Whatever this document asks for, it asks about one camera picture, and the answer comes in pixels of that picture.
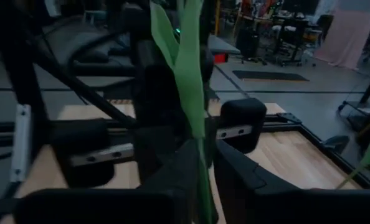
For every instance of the red box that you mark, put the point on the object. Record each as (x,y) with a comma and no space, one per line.
(220,58)

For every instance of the black case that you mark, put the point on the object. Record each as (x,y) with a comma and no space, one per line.
(247,43)

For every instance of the dark grey desk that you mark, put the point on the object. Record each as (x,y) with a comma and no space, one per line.
(222,45)

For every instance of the black aluminium rig frame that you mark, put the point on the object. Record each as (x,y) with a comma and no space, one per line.
(20,81)

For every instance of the black table clamp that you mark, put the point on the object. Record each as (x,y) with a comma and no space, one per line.
(336,143)

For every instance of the pink cloth panel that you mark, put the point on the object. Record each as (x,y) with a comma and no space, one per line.
(347,37)

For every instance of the silver metal bracket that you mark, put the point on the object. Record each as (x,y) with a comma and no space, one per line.
(20,140)

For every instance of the black floor mat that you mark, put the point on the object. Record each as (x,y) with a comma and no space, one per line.
(266,75)

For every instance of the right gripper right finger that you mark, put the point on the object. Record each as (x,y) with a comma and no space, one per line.
(281,208)

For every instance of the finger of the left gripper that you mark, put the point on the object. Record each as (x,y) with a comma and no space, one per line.
(210,140)
(157,149)

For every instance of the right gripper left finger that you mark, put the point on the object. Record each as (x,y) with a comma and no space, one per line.
(126,208)

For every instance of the pink artificial tulip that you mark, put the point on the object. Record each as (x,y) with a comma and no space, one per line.
(188,77)

